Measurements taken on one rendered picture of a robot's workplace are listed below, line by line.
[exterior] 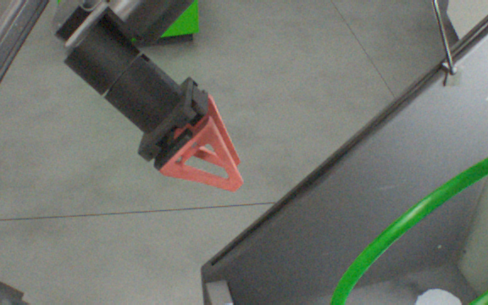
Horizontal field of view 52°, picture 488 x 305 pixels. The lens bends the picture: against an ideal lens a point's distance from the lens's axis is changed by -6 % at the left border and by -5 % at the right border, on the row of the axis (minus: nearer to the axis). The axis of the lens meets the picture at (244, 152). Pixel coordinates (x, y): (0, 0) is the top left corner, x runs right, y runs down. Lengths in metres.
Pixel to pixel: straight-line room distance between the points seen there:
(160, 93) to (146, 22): 0.07
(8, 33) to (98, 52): 0.41
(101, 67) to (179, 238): 1.88
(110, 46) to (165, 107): 0.07
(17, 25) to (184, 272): 1.51
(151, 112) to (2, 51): 0.43
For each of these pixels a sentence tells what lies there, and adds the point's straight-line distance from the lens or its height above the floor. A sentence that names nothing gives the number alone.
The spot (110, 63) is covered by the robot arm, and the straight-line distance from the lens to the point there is 0.48.
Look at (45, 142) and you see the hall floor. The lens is 3.04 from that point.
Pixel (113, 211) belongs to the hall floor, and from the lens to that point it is 2.50.
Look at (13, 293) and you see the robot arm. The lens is 0.36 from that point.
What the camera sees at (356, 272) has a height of 1.31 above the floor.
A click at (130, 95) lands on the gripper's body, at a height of 1.43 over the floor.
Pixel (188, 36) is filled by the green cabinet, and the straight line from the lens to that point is 3.90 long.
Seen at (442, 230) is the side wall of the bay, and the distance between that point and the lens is 1.08.
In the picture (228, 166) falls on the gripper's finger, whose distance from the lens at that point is 0.50.
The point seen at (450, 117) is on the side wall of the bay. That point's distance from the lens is 0.89.
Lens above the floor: 1.68
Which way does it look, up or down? 37 degrees down
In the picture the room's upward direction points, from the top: straight up
